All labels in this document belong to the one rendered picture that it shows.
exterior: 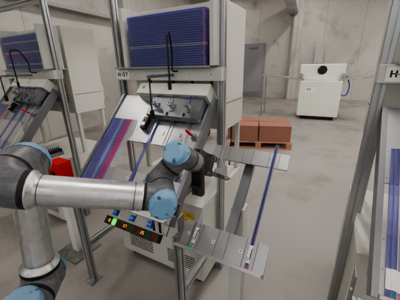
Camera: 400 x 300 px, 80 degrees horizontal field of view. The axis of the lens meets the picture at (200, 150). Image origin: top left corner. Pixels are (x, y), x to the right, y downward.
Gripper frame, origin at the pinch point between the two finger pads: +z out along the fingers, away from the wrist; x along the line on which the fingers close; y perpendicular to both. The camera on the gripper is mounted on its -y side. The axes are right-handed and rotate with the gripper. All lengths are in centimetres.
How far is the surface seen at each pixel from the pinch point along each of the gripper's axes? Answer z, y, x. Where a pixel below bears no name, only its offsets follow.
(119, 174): 7, -9, 58
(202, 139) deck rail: 13.6, 19.0, 16.6
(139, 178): 6.6, -8.6, 43.6
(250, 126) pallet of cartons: 281, 119, 75
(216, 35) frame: -3, 69, 15
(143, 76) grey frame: 9, 53, 65
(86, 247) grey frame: 27, -60, 86
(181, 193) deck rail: 5.8, -10.2, 16.5
